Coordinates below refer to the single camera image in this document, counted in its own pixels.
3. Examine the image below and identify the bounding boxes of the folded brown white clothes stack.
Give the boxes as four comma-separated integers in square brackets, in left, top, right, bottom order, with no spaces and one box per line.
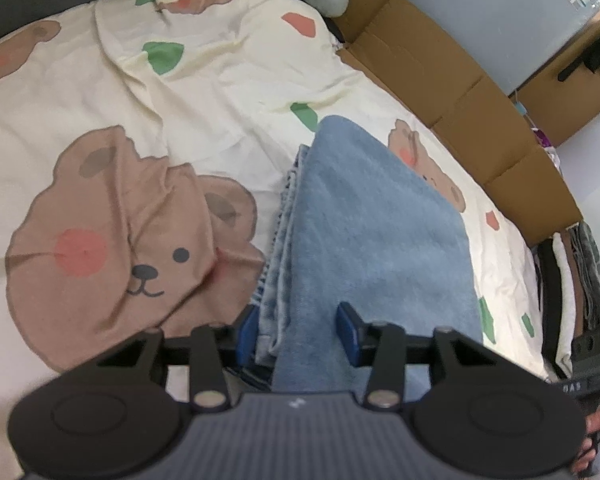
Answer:
[532,231,582,379]

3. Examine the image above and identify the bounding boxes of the detergent bottle blue cap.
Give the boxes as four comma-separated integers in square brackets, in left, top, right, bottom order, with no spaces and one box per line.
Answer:
[514,102,528,116]

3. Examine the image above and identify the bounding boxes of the pink refill pouch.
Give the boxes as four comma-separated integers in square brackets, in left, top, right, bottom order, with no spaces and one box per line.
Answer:
[531,127,562,171]

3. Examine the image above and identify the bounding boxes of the cream bear print bedsheet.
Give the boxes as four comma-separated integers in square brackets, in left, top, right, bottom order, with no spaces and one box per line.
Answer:
[0,0,545,479]

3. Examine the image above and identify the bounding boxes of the brown cardboard barrier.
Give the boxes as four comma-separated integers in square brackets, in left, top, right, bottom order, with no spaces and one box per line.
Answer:
[335,0,582,246]

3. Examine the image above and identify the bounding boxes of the person's right hand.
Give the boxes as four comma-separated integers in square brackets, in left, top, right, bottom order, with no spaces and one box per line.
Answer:
[571,408,600,474]

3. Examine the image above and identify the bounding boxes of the light blue denim pants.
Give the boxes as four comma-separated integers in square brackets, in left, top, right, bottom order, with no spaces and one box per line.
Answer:
[251,116,482,393]

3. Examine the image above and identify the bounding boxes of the black hanging strap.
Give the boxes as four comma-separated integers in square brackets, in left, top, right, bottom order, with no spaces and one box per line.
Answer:
[557,34,600,84]

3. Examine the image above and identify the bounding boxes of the grey upright mattress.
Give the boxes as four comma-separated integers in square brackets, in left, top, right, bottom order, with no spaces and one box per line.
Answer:
[408,0,600,94]

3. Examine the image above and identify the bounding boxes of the folded camouflage cloth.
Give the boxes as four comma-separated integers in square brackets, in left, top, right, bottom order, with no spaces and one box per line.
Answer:
[568,221,600,330]

